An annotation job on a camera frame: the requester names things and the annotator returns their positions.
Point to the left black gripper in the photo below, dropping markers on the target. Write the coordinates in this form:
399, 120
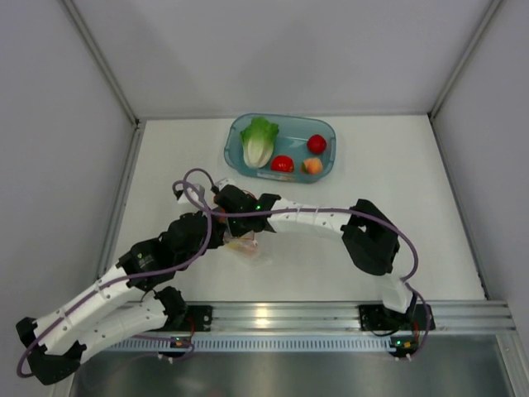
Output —
216, 235

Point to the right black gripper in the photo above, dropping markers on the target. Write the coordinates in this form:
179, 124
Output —
231, 228

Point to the clear zip top bag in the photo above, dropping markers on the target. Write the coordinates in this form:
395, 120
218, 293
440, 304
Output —
263, 258

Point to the fake strawberry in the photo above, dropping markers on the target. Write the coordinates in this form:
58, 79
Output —
282, 163

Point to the green fake vegetable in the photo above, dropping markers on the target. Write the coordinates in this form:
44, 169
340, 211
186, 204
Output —
258, 140

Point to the fake peach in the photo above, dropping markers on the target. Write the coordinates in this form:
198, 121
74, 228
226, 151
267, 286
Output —
312, 166

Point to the red fake pepper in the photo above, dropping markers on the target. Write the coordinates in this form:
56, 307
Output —
316, 144

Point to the yellow fake fruit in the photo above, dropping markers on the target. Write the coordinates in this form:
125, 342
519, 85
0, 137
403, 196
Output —
236, 244

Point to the pale pink fake egg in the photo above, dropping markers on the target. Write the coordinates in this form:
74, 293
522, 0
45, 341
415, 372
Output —
251, 248

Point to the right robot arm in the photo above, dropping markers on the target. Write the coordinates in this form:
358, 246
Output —
369, 238

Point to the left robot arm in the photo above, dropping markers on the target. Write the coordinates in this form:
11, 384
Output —
132, 297

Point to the teal plastic bin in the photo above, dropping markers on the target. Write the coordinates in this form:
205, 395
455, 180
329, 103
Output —
294, 134

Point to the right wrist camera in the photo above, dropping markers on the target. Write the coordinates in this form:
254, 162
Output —
221, 184

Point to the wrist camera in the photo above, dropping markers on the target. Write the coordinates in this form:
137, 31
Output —
189, 196
221, 184

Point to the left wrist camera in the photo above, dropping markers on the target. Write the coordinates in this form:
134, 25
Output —
189, 196

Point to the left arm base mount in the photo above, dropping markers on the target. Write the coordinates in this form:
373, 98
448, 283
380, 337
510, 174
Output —
197, 319

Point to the slotted cable duct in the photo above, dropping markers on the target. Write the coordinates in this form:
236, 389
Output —
224, 343

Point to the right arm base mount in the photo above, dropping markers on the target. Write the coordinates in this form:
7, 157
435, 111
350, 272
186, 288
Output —
378, 320

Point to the aluminium mounting rail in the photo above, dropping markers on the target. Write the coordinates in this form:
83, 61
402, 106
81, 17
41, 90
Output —
456, 317

